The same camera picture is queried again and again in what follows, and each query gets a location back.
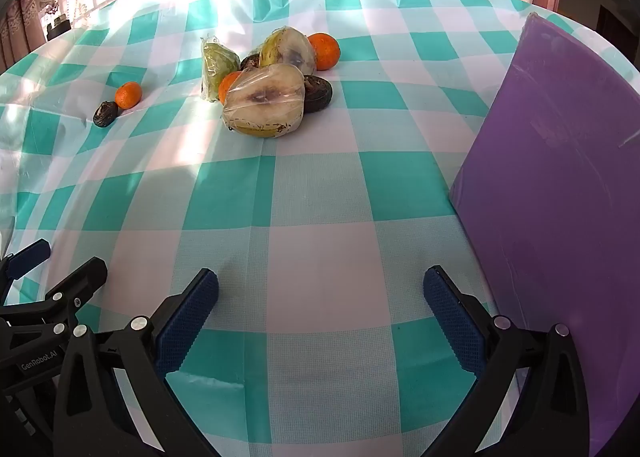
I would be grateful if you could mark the teal checked tablecloth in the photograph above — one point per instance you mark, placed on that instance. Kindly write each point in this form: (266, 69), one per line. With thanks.
(320, 217)

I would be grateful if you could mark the purple cardboard box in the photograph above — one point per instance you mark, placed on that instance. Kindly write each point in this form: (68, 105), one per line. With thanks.
(560, 177)

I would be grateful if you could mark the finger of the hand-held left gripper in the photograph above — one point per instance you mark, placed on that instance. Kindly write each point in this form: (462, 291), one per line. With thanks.
(87, 277)
(30, 257)

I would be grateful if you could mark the black object on windowsill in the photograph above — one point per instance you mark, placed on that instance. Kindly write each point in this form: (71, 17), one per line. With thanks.
(57, 28)

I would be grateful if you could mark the large cut pear half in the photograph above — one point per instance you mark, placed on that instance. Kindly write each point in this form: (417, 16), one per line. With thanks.
(265, 99)

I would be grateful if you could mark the dark shrivelled fruit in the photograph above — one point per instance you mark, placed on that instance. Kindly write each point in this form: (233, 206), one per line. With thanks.
(319, 94)
(249, 62)
(105, 114)

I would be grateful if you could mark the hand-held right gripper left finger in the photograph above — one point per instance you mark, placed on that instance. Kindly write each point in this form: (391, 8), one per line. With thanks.
(187, 322)

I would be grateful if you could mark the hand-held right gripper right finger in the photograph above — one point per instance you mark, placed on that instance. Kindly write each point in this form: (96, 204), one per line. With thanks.
(452, 322)

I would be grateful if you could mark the green fruit piece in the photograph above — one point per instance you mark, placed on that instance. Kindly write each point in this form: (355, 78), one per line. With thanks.
(217, 67)

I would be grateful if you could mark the orange tangerine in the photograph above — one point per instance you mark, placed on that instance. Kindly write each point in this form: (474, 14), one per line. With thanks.
(326, 52)
(227, 83)
(128, 94)

